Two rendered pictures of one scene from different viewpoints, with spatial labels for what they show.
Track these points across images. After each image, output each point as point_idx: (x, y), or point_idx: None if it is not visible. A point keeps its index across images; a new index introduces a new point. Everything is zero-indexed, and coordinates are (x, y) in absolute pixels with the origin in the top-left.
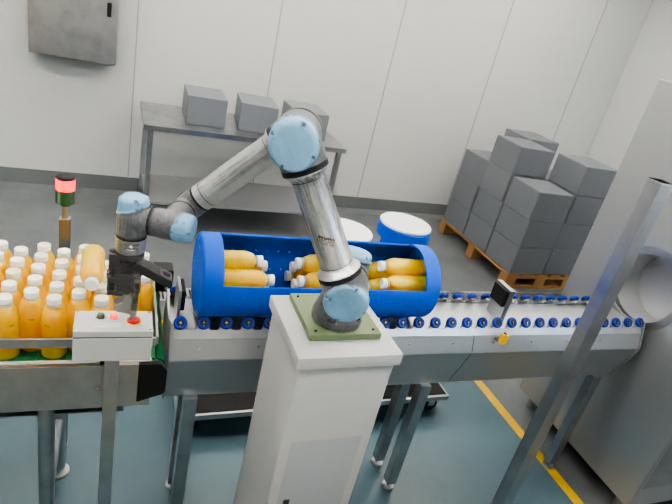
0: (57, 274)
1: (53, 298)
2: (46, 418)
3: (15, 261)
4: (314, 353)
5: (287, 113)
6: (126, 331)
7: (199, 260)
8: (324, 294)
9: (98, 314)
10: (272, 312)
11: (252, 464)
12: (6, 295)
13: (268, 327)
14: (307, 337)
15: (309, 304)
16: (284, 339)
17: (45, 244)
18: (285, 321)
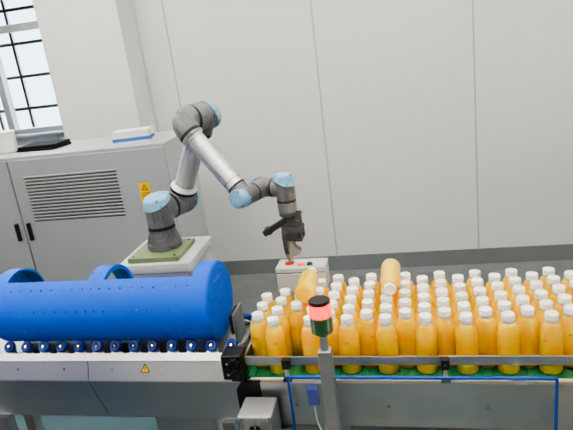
0: (335, 290)
1: (338, 275)
2: None
3: (368, 299)
4: (199, 237)
5: (201, 105)
6: (296, 258)
7: (219, 281)
8: (195, 198)
9: (310, 261)
10: (193, 265)
11: None
12: (369, 275)
13: None
14: (193, 243)
15: (172, 251)
16: (204, 252)
17: (345, 316)
18: (198, 249)
